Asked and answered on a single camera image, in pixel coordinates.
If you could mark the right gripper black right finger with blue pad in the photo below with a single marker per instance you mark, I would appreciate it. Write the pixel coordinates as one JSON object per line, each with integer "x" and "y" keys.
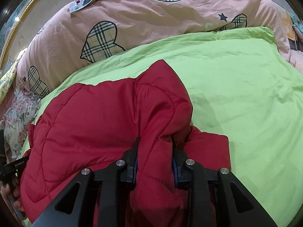
{"x": 215, "y": 196}

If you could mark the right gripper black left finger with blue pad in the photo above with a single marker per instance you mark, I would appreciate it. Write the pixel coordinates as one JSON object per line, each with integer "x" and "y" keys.
{"x": 91, "y": 196}

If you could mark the red quilted puffer jacket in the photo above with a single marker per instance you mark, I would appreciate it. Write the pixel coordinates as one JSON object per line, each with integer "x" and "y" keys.
{"x": 89, "y": 126}

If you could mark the person's left hand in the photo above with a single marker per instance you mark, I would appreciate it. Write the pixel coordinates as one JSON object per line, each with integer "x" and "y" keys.
{"x": 12, "y": 197}

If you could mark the floral white fabric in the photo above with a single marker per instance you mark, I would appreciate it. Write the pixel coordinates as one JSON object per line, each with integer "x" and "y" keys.
{"x": 16, "y": 120}

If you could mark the yellow floral pillow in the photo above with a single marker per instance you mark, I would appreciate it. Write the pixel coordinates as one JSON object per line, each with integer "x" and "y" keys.
{"x": 8, "y": 78}

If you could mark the light green bed sheet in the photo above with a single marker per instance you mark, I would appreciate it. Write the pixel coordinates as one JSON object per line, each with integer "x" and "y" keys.
{"x": 239, "y": 87}

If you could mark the gold framed painting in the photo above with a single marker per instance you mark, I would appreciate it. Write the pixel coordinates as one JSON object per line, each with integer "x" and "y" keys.
{"x": 16, "y": 16}

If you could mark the pink quilt with plaid hearts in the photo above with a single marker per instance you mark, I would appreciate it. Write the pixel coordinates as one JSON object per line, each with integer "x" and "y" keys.
{"x": 85, "y": 32}

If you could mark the orange and teal cloth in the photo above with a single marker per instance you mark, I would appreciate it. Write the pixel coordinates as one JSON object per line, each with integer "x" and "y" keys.
{"x": 289, "y": 21}

